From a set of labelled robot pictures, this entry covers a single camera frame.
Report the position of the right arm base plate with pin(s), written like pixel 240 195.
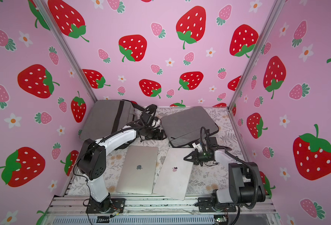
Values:
pixel 211 204

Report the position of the left rear aluminium post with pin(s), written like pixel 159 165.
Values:
pixel 45 12

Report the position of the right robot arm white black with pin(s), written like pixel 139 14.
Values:
pixel 245 186

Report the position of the aluminium frame rail front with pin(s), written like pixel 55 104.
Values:
pixel 156 210

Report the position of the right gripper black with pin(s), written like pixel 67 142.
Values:
pixel 195 157

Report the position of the aluminium post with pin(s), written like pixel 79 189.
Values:
pixel 45 12
pixel 268 26

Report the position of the silver laptop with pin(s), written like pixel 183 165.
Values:
pixel 138 170
pixel 175 174

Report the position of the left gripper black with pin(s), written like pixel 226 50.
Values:
pixel 157 136

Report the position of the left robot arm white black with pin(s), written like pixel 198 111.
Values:
pixel 112 125

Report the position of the right rear aluminium post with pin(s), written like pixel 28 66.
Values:
pixel 268 26

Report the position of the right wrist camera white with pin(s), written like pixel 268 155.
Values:
pixel 198 146

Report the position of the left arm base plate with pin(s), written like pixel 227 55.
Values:
pixel 109 206

